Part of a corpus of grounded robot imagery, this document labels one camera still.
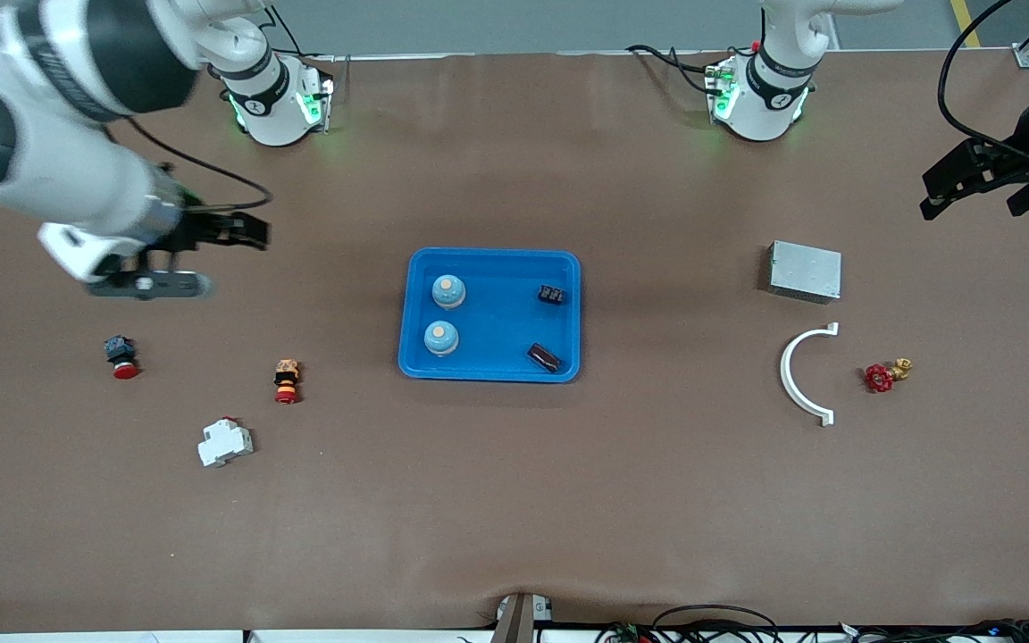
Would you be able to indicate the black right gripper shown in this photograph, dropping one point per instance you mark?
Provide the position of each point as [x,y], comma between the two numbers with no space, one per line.
[196,230]

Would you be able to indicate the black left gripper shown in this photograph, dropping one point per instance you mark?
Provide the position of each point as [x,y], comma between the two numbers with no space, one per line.
[1008,159]

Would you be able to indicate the blue desk bell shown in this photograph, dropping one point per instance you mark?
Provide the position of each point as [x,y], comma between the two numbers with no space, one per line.
[441,339]
[449,293]

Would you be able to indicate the small black relay block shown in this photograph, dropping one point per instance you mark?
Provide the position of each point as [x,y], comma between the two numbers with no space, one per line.
[552,294]

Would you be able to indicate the dark brown cylindrical capacitor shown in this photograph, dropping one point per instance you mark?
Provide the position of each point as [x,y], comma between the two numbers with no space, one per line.
[544,357]

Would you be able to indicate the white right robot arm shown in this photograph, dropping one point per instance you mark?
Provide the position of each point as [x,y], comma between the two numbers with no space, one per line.
[59,170]

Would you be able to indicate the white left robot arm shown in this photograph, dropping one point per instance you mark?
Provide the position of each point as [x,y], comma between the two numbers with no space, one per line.
[769,98]

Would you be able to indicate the blue plastic tray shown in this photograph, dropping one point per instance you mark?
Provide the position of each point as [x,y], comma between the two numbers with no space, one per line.
[497,313]

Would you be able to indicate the red mushroom emergency stop button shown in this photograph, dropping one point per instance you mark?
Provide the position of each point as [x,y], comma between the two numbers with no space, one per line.
[124,368]

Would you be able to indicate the grey metal power supply box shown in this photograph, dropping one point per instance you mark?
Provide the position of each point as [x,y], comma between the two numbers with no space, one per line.
[805,271]

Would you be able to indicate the white circuit breaker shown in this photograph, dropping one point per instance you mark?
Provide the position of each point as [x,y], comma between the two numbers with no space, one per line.
[224,444]

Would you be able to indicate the red handwheel brass valve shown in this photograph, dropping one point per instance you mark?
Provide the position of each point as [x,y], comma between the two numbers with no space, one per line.
[878,379]

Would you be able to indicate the brown table cover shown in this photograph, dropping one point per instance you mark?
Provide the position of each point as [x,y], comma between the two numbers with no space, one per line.
[514,500]

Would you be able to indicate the orange red push button switch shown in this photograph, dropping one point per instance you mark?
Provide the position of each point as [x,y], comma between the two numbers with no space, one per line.
[287,379]

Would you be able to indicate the white curved plastic bracket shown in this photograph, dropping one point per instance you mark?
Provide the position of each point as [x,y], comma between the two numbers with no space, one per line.
[784,371]

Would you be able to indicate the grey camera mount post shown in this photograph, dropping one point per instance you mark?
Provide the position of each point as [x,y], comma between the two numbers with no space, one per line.
[519,621]

